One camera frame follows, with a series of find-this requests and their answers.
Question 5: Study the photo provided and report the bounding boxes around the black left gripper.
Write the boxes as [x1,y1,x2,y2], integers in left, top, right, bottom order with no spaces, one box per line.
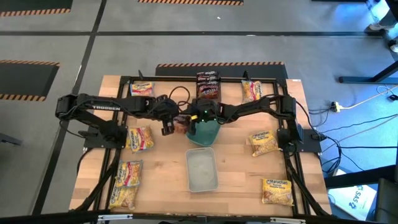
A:
[154,94,190,136]

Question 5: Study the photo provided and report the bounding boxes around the black furniture beam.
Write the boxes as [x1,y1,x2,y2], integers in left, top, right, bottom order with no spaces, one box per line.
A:
[324,164,398,190]

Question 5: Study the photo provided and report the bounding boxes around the black gantry bar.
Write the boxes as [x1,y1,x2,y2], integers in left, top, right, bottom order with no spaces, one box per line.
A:
[0,210,398,224]

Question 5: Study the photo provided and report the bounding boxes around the white printed cardboard box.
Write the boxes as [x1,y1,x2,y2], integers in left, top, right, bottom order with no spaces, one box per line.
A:
[328,184,379,222]

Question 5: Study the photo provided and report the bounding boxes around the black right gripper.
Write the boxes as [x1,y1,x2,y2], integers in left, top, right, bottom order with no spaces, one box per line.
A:
[186,98,222,136]

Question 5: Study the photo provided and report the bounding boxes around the clear plastic tray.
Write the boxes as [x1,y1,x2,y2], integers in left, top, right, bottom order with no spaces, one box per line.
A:
[185,146,220,193]

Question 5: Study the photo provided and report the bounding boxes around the black furniture foot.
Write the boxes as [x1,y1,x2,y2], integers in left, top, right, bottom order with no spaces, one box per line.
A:
[0,133,23,146]

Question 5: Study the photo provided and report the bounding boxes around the teal plastic bin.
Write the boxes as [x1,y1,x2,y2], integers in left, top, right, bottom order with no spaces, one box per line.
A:
[185,119,222,147]

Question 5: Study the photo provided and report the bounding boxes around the black hazard-striped floor mat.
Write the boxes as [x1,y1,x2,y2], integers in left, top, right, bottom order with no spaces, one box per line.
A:
[137,0,245,6]
[0,58,61,102]
[154,61,289,80]
[0,0,74,18]

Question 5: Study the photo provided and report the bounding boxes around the person's leg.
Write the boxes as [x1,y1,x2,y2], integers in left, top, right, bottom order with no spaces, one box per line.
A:
[366,0,398,30]

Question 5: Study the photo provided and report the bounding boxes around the white floor cable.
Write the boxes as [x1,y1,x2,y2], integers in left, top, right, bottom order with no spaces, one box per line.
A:
[340,85,398,110]

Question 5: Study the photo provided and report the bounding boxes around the yellow Maruchan chicken ramen pack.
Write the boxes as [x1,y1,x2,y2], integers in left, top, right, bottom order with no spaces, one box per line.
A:
[108,183,140,211]
[261,177,294,207]
[248,129,280,157]

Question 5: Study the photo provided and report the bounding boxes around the black desk foot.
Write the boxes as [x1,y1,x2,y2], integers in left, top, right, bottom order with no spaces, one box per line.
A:
[338,60,398,85]

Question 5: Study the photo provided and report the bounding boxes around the black aluminium table frame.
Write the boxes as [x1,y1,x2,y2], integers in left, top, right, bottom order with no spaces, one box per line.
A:
[70,70,332,218]

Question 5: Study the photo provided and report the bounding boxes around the dark grey chair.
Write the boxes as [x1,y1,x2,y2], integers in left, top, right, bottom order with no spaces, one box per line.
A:
[374,177,398,224]

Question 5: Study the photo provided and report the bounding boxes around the silver metal bracket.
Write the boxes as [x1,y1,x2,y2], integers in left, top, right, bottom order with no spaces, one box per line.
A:
[97,213,134,222]
[269,217,307,224]

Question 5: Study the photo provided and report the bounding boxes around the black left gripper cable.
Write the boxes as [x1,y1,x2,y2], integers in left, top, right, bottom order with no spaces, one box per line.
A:
[167,86,192,108]

